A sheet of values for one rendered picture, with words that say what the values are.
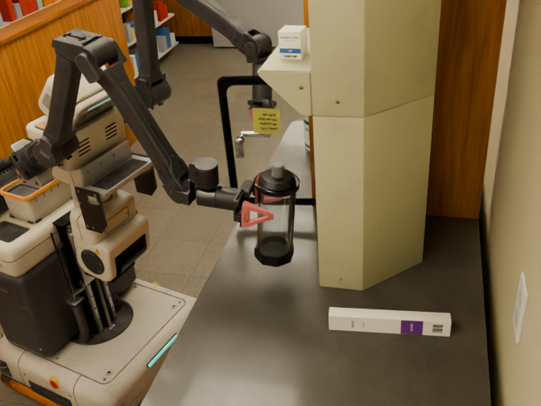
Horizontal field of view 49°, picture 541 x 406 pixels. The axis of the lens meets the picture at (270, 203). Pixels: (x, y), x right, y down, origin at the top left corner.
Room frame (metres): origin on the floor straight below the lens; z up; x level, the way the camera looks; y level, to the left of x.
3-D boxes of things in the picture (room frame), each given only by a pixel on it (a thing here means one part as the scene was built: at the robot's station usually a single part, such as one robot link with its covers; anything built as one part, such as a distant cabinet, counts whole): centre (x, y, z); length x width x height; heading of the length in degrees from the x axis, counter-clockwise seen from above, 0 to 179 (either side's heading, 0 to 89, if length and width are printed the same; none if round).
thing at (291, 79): (1.35, -0.10, 1.46); 0.32 x 0.12 x 0.10; 163
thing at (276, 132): (1.51, -0.03, 1.19); 0.30 x 0.01 x 0.40; 78
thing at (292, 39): (1.29, -0.08, 1.54); 0.05 x 0.05 x 0.06; 69
